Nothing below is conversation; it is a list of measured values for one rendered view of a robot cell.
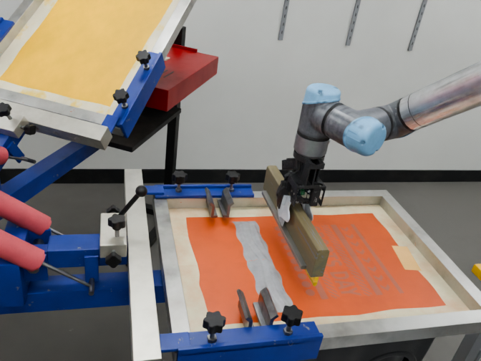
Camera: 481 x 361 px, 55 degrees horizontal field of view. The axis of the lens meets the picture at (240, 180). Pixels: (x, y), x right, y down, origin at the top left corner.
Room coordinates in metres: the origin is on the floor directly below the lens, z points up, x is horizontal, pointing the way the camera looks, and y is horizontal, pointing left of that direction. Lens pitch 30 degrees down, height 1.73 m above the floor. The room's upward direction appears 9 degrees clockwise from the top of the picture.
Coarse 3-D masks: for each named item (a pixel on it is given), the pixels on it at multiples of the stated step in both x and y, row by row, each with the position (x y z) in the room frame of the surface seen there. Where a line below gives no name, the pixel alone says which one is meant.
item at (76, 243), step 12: (60, 240) 0.82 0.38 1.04; (72, 240) 0.83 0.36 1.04; (84, 240) 0.84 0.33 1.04; (96, 240) 0.84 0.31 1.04; (48, 252) 0.78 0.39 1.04; (60, 252) 0.79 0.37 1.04; (72, 252) 0.80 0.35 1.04; (84, 252) 0.80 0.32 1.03; (96, 252) 0.81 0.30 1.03; (60, 264) 0.79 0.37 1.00; (72, 264) 0.79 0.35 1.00; (120, 264) 0.83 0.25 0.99
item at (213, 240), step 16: (192, 224) 1.08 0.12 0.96; (208, 224) 1.09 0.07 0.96; (224, 224) 1.10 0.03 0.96; (272, 224) 1.14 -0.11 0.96; (320, 224) 1.18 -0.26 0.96; (336, 224) 1.19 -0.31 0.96; (368, 224) 1.22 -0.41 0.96; (192, 240) 1.01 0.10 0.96; (208, 240) 1.02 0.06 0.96; (224, 240) 1.03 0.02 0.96; (272, 240) 1.06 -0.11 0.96; (368, 240) 1.14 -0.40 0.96; (384, 240) 1.15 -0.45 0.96; (208, 256) 0.95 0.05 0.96; (224, 256) 0.96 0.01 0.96; (240, 256) 0.97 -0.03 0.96; (272, 256) 0.99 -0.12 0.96
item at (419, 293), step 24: (216, 264) 0.92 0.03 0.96; (240, 264) 0.94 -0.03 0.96; (288, 264) 0.97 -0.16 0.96; (216, 288) 0.84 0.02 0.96; (240, 288) 0.85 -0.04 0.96; (288, 288) 0.88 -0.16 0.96; (408, 288) 0.95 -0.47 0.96; (432, 288) 0.96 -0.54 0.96; (312, 312) 0.81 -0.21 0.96; (336, 312) 0.82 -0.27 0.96; (360, 312) 0.83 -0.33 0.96
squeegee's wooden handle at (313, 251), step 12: (276, 168) 1.14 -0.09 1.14; (264, 180) 1.15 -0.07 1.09; (276, 180) 1.08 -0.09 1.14; (276, 204) 1.04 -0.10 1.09; (300, 204) 0.97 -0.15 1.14; (300, 216) 0.92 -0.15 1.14; (288, 228) 0.94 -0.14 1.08; (300, 228) 0.89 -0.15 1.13; (312, 228) 0.87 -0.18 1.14; (300, 240) 0.88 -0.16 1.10; (312, 240) 0.83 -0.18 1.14; (300, 252) 0.86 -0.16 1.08; (312, 252) 0.81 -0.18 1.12; (324, 252) 0.80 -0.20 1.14; (312, 264) 0.80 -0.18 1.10; (324, 264) 0.80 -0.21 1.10; (312, 276) 0.80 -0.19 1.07
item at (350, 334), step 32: (256, 192) 1.25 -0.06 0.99; (352, 192) 1.35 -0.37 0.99; (384, 192) 1.38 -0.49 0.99; (160, 224) 1.01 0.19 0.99; (416, 224) 1.21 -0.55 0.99; (160, 256) 0.90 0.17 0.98; (384, 320) 0.78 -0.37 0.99; (416, 320) 0.80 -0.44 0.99; (448, 320) 0.81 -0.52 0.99; (480, 320) 0.83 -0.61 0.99
